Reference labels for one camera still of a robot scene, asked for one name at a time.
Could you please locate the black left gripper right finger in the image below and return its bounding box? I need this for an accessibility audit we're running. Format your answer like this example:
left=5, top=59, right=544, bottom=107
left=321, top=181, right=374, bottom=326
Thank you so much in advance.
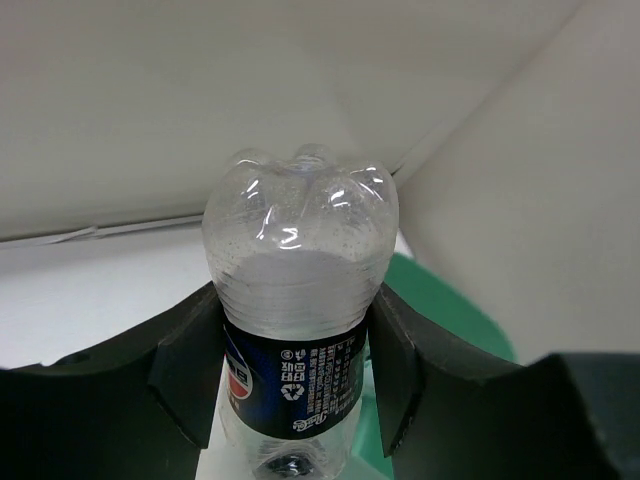
left=369, top=287, right=639, bottom=479

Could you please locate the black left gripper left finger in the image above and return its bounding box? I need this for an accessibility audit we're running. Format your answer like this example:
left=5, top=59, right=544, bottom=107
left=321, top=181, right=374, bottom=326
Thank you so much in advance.
left=1, top=284, right=224, bottom=479

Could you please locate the clear black-label pepsi bottle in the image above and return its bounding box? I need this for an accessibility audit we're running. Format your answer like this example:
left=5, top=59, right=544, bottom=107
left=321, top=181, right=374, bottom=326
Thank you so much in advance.
left=202, top=144, right=399, bottom=479

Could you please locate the green plastic bin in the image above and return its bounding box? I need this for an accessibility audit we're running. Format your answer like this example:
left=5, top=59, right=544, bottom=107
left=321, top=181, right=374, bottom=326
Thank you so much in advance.
left=352, top=253, right=516, bottom=479

